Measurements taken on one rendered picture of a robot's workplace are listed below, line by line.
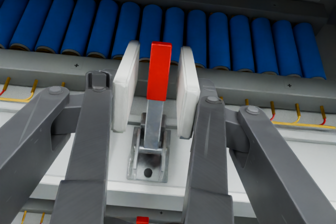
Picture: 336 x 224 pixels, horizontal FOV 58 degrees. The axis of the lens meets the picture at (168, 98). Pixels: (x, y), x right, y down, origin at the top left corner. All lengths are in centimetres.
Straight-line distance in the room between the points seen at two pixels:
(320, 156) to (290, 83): 6
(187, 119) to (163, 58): 4
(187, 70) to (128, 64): 3
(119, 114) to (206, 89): 5
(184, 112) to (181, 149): 8
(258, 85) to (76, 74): 14
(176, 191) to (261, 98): 10
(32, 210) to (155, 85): 26
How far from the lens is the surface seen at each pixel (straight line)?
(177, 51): 25
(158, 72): 18
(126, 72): 16
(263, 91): 24
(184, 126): 16
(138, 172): 22
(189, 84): 15
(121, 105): 15
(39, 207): 39
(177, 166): 22
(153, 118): 19
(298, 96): 25
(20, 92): 26
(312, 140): 26
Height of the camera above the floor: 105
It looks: 37 degrees down
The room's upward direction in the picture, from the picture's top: 8 degrees clockwise
